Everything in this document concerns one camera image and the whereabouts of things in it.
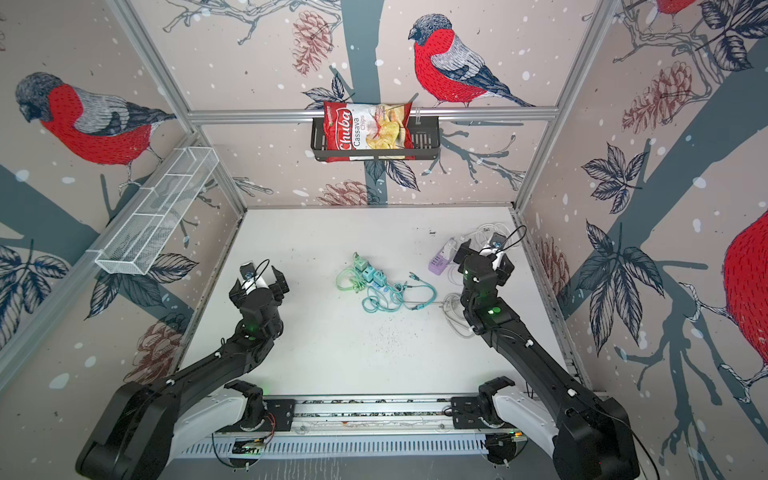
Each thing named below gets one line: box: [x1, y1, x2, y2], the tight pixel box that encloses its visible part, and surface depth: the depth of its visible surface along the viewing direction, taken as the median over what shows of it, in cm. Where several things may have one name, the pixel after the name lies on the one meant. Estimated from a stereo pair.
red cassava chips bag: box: [324, 101, 417, 163], surface depth 90 cm
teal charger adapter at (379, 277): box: [373, 270, 387, 287], surface depth 94 cm
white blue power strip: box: [354, 266, 400, 296], surface depth 96 cm
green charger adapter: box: [354, 251, 367, 272], surface depth 97 cm
